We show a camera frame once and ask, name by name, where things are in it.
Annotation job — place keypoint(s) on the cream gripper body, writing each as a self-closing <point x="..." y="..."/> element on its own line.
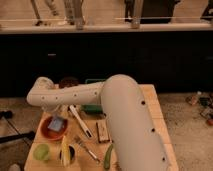
<point x="59" y="111"/>

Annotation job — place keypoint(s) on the blue sponge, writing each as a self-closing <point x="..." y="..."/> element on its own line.
<point x="56" y="124"/>

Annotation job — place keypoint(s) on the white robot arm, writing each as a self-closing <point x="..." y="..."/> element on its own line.
<point x="137" y="143"/>

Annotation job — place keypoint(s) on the red bowl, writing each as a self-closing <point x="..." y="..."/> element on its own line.
<point x="52" y="135"/>

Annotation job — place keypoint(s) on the dark maroon bowl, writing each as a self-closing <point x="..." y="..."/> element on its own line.
<point x="68" y="82"/>

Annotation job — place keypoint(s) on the green plastic tray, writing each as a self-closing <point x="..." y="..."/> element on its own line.
<point x="92" y="109"/>

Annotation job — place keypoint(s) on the yellow corn cob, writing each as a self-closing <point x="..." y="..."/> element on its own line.
<point x="65" y="147"/>

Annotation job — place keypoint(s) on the small black dish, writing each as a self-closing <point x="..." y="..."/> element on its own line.
<point x="71" y="153"/>

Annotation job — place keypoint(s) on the wooden block brush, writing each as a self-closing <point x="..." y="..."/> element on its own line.
<point x="102" y="131"/>

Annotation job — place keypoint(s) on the light green cup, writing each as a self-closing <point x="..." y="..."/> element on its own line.
<point x="42" y="152"/>

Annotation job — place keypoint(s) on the black tripod stand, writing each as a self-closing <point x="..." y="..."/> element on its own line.
<point x="7" y="115"/>

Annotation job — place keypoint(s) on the green cucumber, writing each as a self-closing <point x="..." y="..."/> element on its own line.
<point x="107" y="158"/>

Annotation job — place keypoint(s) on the white handled ice cream scoop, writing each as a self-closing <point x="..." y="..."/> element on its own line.
<point x="81" y="122"/>

